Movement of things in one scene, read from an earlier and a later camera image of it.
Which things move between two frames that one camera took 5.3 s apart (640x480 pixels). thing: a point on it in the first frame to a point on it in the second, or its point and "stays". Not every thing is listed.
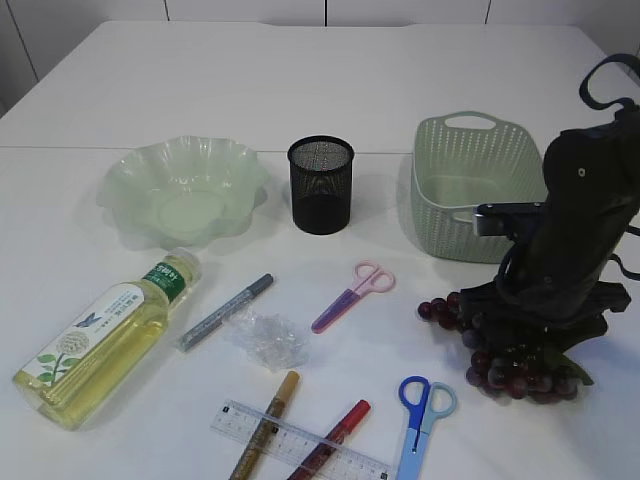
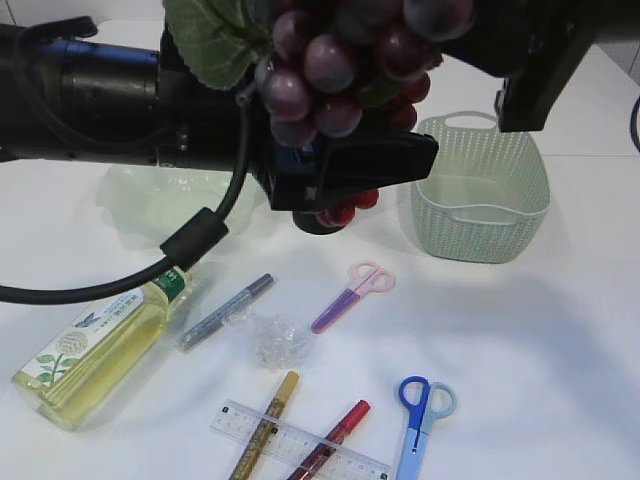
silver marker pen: x=208 y=326 stays
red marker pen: x=310 y=465 stays
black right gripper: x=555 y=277 to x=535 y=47
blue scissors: x=426 y=402 stays
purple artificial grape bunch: x=515 y=360 to x=321 y=64
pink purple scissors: x=368 y=278 stays
